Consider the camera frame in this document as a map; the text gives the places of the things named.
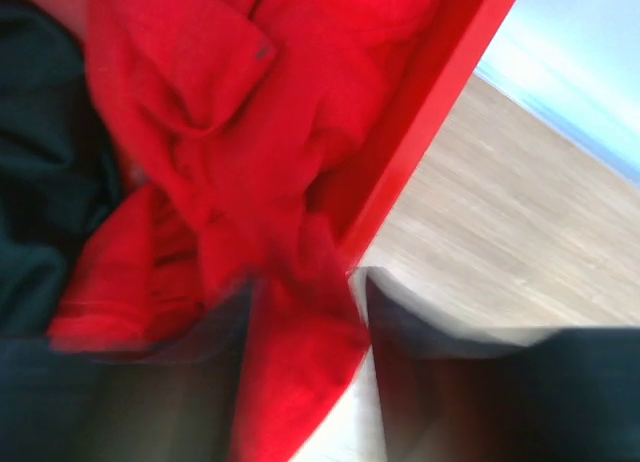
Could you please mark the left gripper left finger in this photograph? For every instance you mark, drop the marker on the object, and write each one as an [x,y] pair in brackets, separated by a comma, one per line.
[173,404]

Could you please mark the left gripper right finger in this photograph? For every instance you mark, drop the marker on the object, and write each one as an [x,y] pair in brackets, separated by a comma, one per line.
[451,392]

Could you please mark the red t shirt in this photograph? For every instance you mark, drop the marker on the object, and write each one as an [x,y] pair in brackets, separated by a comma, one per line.
[233,108]

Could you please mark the black t shirt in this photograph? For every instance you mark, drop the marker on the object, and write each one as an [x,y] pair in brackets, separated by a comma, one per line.
[59,176]

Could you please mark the red plastic bin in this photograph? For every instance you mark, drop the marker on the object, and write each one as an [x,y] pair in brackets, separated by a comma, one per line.
[358,195]

